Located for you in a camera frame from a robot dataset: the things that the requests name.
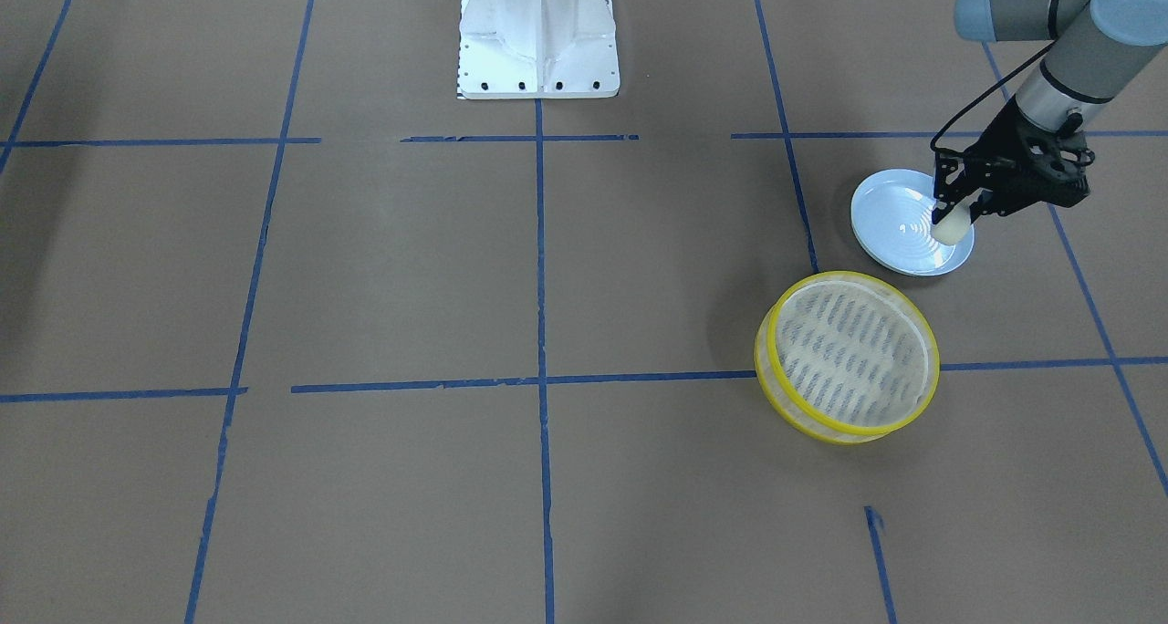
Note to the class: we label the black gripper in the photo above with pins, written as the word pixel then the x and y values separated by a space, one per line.
pixel 1001 148

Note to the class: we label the white steamed bun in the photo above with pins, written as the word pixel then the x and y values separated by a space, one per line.
pixel 954 226

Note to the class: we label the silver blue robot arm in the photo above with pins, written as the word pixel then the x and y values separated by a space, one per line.
pixel 1092 49

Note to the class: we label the yellow rimmed bamboo steamer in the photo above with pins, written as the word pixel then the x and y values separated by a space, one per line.
pixel 846 358

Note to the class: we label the light blue plate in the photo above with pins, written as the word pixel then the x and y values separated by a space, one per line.
pixel 891 217

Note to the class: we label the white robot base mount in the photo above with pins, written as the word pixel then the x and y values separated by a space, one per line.
pixel 529 49

